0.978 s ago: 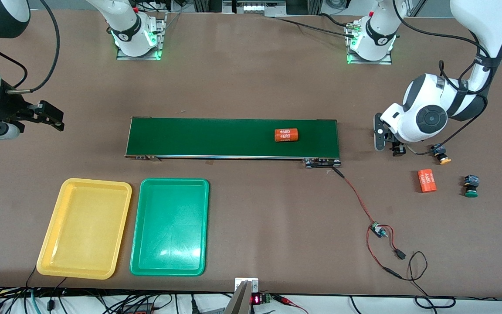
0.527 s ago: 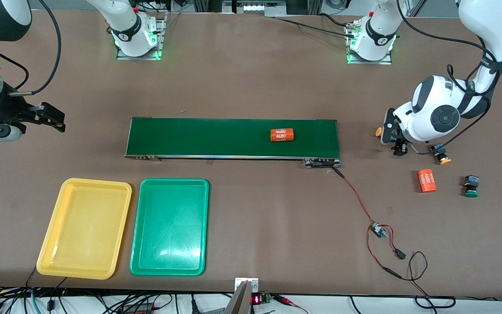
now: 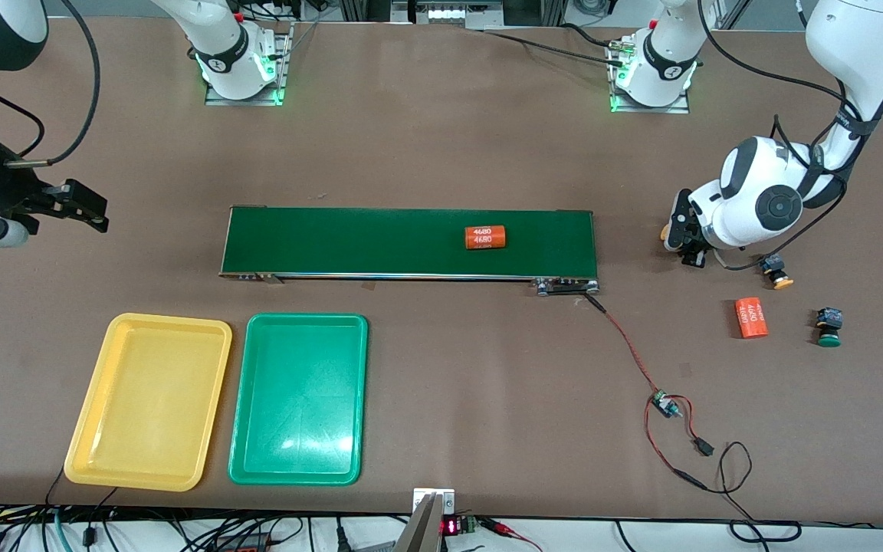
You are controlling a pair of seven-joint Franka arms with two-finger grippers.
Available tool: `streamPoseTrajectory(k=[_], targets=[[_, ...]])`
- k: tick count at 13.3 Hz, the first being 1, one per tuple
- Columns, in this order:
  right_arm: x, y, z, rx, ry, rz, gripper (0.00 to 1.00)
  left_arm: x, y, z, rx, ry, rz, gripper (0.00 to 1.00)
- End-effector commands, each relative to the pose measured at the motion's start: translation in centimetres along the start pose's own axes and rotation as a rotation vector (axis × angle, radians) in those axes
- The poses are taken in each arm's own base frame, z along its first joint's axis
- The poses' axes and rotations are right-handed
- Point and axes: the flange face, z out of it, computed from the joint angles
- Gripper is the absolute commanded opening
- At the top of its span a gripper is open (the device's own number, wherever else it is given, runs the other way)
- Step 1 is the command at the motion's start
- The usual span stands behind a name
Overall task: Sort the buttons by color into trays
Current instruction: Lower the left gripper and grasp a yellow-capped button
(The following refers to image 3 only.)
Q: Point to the red LED display module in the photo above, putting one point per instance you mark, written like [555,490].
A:
[451,527]

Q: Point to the red clip lead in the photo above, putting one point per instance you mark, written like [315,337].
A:
[503,527]

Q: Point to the yellow plastic tray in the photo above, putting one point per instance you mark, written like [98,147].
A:
[150,399]

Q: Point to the green plastic tray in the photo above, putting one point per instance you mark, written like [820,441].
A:
[300,399]

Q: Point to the aluminium frame structure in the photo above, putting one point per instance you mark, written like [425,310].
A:
[449,14]

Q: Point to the small metal bracket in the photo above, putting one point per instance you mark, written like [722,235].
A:
[445,498]

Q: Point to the small speed controller board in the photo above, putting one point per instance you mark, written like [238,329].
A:
[664,402]

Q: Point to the orange cylinder white 4680 print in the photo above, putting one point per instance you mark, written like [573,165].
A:
[485,238]
[751,318]

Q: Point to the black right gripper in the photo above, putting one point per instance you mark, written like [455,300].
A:
[3,186]

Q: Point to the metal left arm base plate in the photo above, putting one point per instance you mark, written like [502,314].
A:
[683,103]

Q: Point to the grey camera mount pole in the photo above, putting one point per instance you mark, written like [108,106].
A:
[420,533]

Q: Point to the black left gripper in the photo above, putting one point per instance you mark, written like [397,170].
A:
[691,230]

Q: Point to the black orange power adapter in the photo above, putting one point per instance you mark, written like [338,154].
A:
[246,546]

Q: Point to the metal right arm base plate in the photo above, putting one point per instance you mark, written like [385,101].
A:
[282,69]

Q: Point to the green conveyor belt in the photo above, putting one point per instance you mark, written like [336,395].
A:
[411,264]

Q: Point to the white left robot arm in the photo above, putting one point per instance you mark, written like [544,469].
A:
[679,31]

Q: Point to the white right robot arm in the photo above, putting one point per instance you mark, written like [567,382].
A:
[211,31]

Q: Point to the green mushroom push button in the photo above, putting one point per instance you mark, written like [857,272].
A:
[829,318]

